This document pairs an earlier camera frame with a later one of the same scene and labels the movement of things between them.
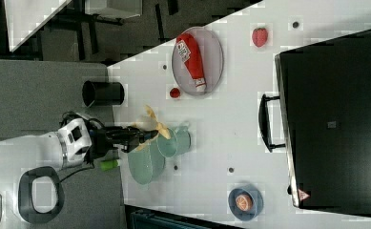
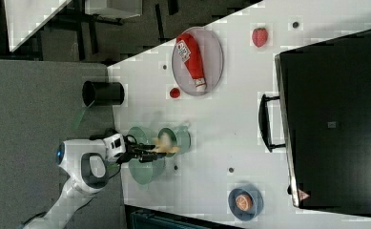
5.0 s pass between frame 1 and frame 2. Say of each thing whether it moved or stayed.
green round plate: stayed
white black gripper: moved
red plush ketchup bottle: stayed
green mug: stayed
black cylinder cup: stayed
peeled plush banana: moved
